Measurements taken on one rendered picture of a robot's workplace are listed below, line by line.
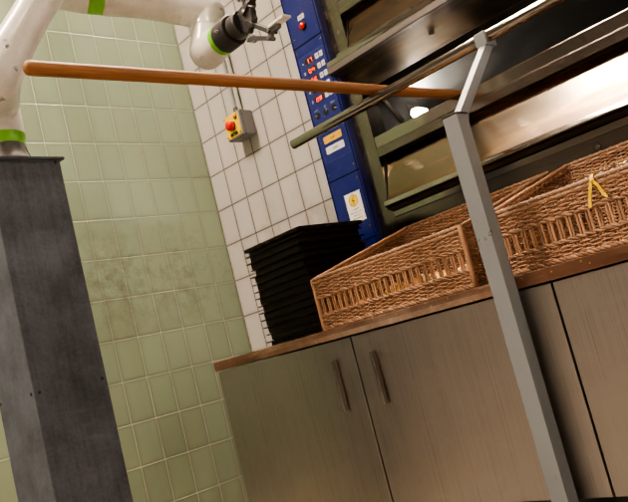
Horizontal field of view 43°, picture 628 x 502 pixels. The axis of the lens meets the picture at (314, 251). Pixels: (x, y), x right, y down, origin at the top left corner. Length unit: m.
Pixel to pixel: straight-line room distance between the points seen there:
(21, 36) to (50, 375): 0.85
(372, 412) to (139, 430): 1.10
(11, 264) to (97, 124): 1.20
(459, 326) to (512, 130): 0.74
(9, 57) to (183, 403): 1.47
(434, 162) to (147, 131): 1.26
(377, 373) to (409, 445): 0.19
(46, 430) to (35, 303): 0.31
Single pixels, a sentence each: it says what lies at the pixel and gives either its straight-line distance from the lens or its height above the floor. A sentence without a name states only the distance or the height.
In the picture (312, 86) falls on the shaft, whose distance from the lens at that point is 2.06.
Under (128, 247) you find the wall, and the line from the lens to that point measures 3.04.
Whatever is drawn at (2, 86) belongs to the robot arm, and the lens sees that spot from 2.12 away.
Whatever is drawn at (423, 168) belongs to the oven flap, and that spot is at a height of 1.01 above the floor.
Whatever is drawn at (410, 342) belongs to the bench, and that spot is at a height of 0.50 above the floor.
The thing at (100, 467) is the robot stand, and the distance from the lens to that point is 2.09.
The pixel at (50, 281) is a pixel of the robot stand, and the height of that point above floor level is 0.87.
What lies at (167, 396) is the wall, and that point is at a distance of 3.00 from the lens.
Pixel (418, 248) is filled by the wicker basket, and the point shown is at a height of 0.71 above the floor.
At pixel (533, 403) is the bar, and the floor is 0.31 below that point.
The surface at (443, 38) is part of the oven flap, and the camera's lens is 2.55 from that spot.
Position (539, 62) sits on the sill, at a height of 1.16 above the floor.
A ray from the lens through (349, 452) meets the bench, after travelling 2.17.
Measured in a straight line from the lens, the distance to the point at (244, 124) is 3.09.
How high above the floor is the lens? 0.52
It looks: 7 degrees up
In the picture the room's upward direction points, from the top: 14 degrees counter-clockwise
